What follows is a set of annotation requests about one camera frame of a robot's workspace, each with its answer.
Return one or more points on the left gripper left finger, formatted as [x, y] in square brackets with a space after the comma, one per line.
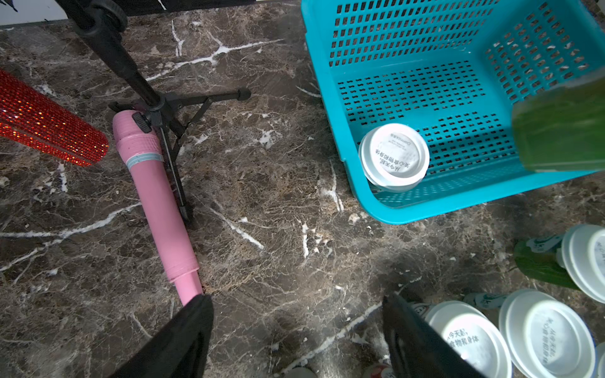
[180, 349]

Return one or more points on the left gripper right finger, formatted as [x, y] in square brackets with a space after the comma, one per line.
[416, 349]

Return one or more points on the teal plastic basket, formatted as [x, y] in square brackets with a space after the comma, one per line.
[451, 70]

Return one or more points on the black mini tripod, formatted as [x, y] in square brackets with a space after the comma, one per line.
[100, 25]

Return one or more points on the yogurt cup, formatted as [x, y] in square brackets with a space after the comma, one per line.
[471, 334]
[562, 129]
[574, 259]
[546, 338]
[599, 369]
[395, 157]
[379, 370]

